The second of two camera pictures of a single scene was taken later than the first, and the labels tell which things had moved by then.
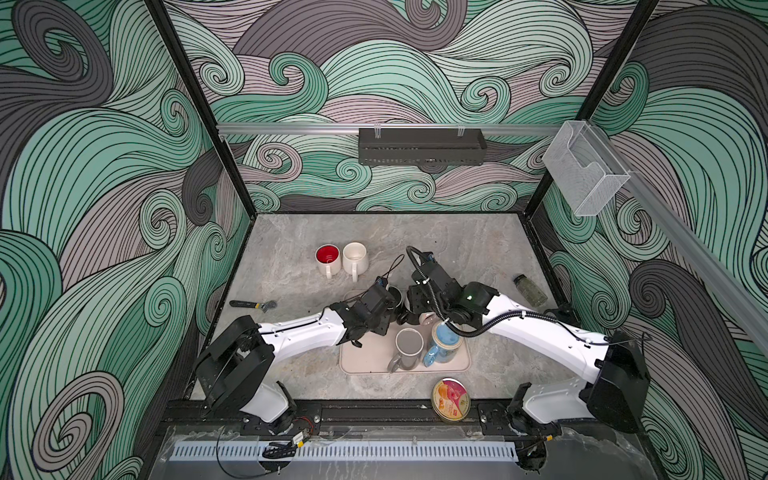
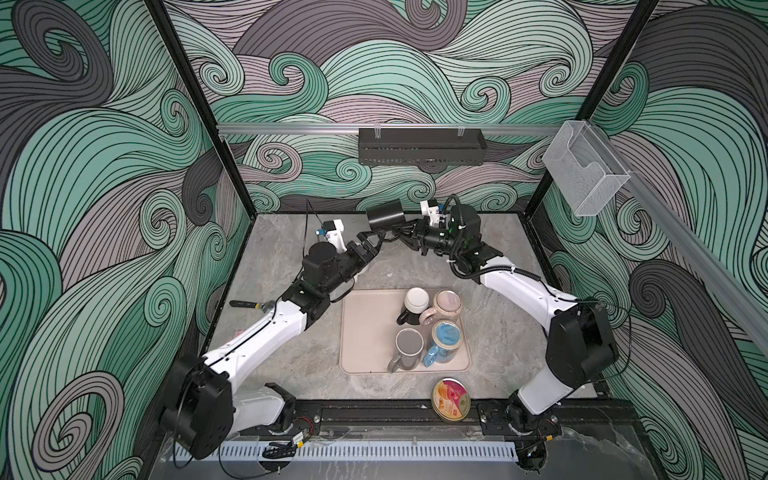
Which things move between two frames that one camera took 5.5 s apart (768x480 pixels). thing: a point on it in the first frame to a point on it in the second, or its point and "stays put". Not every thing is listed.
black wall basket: [421, 146] stays put
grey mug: [409, 343] stays put
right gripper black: [414, 298] to [416, 239]
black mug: [395, 309] to [386, 215]
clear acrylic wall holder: [585, 168] stays put
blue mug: [445, 345] stays put
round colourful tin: [451, 398] stays put
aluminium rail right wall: [713, 267] stays put
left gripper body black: [381, 326] to [345, 265]
